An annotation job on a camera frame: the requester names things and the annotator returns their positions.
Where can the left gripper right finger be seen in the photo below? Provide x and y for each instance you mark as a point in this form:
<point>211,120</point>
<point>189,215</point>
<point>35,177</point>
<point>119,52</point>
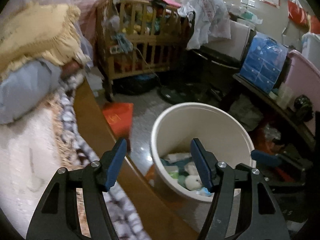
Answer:
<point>259,214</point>

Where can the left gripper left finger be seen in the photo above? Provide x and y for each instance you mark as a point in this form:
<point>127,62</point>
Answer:
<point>56,215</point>

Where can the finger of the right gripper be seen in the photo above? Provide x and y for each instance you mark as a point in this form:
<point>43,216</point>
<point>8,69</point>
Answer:
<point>265,158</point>

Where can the white trash bucket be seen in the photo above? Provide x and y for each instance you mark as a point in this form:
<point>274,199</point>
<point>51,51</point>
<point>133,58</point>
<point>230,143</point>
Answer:
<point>208,133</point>

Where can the white wrapper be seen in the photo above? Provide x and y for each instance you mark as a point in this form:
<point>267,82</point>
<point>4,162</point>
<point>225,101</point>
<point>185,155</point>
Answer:
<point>192,181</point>

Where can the blue snack wrapper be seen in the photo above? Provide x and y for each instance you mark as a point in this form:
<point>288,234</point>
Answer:
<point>203,192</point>

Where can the green towel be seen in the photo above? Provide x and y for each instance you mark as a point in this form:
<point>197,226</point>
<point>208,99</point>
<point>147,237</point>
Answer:
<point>183,174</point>

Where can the white green wipes packet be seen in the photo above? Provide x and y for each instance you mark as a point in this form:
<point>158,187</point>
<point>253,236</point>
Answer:
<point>173,171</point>

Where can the white blue medicine box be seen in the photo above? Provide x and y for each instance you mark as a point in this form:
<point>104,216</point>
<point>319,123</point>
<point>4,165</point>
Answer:
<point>175,157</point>

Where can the pink plastic tub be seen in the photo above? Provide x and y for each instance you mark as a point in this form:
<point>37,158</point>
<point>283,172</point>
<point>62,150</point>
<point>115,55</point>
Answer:
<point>303,79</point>

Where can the blue storage box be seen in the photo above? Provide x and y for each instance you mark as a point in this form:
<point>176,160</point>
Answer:
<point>264,62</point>

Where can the red paper bag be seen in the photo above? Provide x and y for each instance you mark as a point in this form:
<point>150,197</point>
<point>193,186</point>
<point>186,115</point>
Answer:
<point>119,116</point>

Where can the grey-blue blanket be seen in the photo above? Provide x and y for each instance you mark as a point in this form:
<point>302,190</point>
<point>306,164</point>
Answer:
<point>23,89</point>

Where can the white plastic bag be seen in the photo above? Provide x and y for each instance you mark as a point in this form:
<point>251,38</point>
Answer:
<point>210,19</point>

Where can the wooden baby crib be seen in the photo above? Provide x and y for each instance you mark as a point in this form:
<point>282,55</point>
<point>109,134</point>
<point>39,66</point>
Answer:
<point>136,37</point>

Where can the yellow knitted blanket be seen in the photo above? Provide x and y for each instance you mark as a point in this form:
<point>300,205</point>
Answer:
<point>41,31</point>

